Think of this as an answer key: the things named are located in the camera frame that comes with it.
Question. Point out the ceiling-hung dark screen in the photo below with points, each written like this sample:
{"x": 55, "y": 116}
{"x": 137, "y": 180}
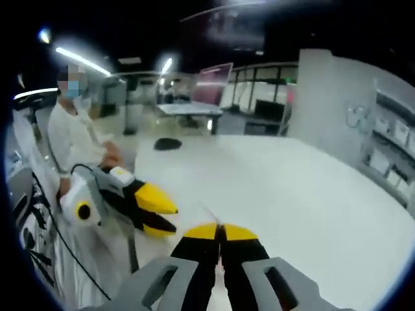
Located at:
{"x": 236, "y": 22}

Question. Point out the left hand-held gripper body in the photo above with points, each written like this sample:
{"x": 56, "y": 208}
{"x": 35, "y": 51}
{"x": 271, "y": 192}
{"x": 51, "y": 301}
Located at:
{"x": 73, "y": 194}

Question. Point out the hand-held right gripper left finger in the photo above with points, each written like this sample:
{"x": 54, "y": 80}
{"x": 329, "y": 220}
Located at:
{"x": 181, "y": 278}

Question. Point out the small black object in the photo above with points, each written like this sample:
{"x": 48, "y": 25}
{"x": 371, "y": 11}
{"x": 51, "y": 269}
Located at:
{"x": 167, "y": 144}

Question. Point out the black rectangular panel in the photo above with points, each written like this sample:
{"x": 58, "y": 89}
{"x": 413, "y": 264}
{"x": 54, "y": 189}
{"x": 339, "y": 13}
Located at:
{"x": 269, "y": 110}

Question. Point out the grey side desk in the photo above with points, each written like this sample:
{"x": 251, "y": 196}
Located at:
{"x": 191, "y": 110}

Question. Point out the ceiling light strip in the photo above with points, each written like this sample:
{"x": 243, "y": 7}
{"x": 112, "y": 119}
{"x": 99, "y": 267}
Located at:
{"x": 167, "y": 64}
{"x": 81, "y": 60}

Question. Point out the person's white-clothed body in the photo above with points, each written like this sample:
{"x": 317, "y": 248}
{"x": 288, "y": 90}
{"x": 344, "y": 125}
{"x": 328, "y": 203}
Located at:
{"x": 71, "y": 136}

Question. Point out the white black-printed cloth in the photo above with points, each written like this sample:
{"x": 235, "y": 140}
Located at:
{"x": 32, "y": 226}

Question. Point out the grey storage shelf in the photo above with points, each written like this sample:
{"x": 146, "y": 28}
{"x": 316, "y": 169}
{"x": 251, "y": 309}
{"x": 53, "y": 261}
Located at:
{"x": 389, "y": 142}

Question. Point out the pink hanging object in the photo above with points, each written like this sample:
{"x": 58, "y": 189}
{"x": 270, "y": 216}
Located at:
{"x": 290, "y": 95}

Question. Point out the person's left hand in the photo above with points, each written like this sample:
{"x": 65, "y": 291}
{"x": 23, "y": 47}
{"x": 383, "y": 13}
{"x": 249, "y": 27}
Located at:
{"x": 111, "y": 156}

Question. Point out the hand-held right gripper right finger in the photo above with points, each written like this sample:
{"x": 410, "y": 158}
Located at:
{"x": 259, "y": 278}

